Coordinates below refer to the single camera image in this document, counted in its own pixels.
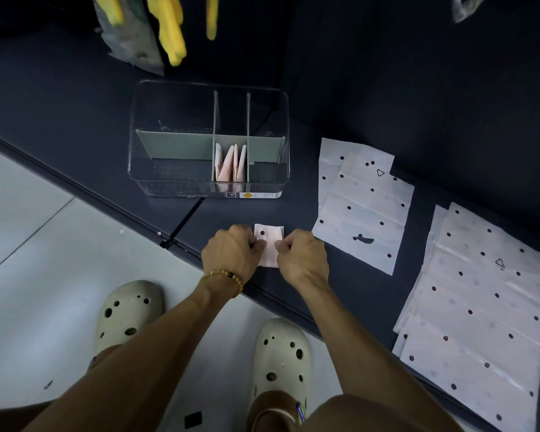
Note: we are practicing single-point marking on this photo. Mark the stack of polka dot bags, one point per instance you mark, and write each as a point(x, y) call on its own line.
point(477, 310)

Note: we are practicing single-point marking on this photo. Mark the person's left forearm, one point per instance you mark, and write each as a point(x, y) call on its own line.
point(130, 364)

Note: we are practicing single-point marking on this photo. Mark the person's right leg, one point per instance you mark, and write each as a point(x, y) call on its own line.
point(364, 416)

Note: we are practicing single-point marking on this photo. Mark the dark blue sofa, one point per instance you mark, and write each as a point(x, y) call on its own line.
point(387, 85)

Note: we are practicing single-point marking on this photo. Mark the person's right hand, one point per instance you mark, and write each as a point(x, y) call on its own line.
point(303, 258)

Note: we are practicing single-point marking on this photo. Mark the clear plastic organizer box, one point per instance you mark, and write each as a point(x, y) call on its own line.
point(175, 146)

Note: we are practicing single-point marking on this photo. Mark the small black square object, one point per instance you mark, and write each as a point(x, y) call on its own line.
point(192, 419)

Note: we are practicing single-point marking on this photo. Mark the cream left clog shoe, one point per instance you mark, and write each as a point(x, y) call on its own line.
point(126, 305)

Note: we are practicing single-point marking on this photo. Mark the pink bags row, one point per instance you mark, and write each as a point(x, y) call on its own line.
point(364, 206)

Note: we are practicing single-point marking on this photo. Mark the person's right forearm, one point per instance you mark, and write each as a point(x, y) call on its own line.
point(373, 359)

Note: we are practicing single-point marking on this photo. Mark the cream clog shoe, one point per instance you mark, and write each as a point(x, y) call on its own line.
point(283, 346)
point(126, 305)

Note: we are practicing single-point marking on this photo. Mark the cream right clog shoe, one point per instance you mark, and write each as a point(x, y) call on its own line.
point(283, 346)

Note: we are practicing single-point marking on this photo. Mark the person's left hand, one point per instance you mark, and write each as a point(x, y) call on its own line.
point(229, 254)

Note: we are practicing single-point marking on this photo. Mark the grey plush toy yellow feet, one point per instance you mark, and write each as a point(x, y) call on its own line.
point(171, 31)

